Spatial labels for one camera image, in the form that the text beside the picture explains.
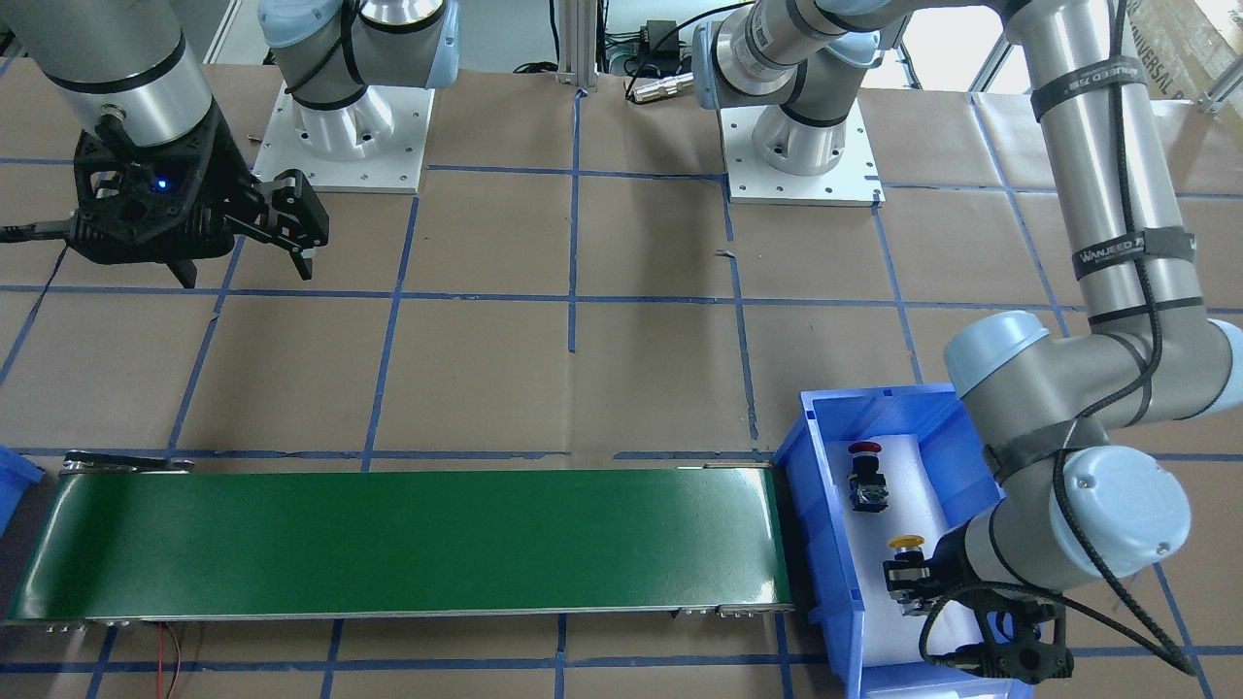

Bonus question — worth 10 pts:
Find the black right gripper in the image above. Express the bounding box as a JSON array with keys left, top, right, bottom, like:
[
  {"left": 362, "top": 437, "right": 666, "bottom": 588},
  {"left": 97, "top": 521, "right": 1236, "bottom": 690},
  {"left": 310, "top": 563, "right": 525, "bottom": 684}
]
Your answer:
[{"left": 70, "top": 103, "right": 329, "bottom": 289}]

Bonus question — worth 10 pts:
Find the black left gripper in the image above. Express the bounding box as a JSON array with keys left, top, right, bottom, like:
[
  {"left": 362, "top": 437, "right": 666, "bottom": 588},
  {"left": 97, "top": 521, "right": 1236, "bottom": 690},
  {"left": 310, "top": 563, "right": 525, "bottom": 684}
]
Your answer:
[{"left": 883, "top": 529, "right": 1074, "bottom": 682}]

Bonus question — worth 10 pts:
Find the red push button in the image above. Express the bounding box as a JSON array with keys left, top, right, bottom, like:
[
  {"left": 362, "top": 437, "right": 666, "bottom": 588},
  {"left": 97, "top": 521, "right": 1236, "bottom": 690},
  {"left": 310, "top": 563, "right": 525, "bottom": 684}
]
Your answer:
[{"left": 848, "top": 442, "right": 889, "bottom": 514}]

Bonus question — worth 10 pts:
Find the yellow push button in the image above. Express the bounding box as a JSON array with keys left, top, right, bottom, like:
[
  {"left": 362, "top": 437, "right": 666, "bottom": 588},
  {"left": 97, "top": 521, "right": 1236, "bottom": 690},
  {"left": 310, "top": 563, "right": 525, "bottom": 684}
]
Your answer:
[{"left": 888, "top": 534, "right": 926, "bottom": 562}]

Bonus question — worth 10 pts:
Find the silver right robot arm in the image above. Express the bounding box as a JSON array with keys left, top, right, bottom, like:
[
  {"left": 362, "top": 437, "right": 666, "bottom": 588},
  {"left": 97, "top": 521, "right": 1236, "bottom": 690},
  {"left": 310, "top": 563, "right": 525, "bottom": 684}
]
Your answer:
[{"left": 2, "top": 1, "right": 460, "bottom": 289}]

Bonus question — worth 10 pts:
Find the blue source bin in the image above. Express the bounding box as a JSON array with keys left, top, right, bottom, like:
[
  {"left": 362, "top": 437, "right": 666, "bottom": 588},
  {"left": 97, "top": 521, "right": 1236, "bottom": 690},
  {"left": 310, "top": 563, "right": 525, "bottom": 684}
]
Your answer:
[{"left": 773, "top": 383, "right": 1035, "bottom": 699}]

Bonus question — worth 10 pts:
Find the green conveyor belt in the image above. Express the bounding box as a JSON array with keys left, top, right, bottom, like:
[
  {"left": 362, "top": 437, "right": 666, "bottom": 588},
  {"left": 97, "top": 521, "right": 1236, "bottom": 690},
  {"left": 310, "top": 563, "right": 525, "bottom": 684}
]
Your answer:
[{"left": 4, "top": 466, "right": 793, "bottom": 624}]

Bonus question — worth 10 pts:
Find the blue destination bin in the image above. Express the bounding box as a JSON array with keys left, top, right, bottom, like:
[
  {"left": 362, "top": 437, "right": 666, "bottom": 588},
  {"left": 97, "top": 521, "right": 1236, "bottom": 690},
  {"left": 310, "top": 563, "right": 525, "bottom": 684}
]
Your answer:
[{"left": 0, "top": 444, "right": 45, "bottom": 535}]

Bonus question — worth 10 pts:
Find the black power adapter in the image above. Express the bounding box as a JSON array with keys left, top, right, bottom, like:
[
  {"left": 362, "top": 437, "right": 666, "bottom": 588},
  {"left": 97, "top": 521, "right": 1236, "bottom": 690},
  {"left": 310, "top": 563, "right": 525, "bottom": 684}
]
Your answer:
[{"left": 639, "top": 19, "right": 681, "bottom": 62}]

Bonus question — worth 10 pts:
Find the cardboard box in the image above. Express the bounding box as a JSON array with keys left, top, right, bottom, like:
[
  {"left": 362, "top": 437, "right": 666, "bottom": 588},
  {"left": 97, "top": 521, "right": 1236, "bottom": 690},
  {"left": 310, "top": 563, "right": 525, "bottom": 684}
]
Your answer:
[{"left": 1126, "top": 1, "right": 1242, "bottom": 100}]

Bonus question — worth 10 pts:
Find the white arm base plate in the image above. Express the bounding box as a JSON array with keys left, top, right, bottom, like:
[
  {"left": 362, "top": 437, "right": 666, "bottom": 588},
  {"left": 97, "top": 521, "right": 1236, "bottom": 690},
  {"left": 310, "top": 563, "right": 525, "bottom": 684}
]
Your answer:
[
  {"left": 252, "top": 85, "right": 438, "bottom": 194},
  {"left": 718, "top": 103, "right": 888, "bottom": 206}
]

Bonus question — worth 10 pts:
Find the aluminium frame post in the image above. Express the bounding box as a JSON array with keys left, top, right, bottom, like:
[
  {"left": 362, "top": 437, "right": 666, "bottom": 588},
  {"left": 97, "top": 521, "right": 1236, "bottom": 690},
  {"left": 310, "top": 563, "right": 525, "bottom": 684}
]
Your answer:
[{"left": 554, "top": 1, "right": 603, "bottom": 93}]

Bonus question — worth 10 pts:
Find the red conveyor wire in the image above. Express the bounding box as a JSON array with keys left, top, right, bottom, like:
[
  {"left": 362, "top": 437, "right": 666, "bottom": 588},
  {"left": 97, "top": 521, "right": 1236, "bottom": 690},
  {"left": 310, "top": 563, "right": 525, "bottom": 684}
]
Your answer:
[{"left": 157, "top": 621, "right": 185, "bottom": 699}]

